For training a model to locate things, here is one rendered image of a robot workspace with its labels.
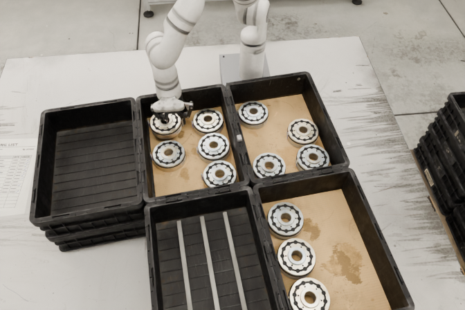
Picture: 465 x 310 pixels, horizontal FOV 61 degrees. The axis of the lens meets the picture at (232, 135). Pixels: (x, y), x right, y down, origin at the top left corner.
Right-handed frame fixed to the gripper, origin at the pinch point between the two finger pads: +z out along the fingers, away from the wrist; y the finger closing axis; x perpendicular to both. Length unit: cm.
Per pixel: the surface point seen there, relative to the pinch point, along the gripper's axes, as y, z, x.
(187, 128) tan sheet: -3.8, 4.6, -0.3
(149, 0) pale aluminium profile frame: 29, 76, -176
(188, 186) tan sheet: -3.6, 4.3, 22.3
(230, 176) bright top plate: -16.7, 1.5, 21.3
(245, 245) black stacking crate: -19.1, 4.3, 42.4
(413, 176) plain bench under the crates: -81, 18, 18
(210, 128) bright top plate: -11.6, 1.6, 2.6
